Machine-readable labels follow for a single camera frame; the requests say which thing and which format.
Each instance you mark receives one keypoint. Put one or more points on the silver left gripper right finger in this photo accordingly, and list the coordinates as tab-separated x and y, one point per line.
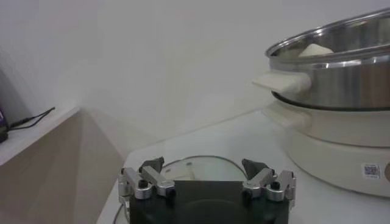
259	179

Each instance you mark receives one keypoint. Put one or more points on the white rounded side desk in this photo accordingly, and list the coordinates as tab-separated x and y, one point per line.
39	137

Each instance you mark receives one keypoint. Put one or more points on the round glass pot lid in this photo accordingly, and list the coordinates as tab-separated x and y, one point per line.
210	169

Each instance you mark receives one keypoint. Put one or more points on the stainless steel steamer basket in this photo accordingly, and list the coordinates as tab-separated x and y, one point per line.
350	82

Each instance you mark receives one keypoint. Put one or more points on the white steamed baozi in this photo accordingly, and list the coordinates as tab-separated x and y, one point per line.
315	50

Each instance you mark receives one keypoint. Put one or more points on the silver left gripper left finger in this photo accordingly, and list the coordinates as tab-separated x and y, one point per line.
158	179

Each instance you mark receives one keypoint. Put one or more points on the white electric cooker base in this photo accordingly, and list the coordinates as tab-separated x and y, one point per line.
335	158

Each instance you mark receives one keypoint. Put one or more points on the black computer mouse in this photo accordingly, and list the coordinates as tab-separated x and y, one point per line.
3	134

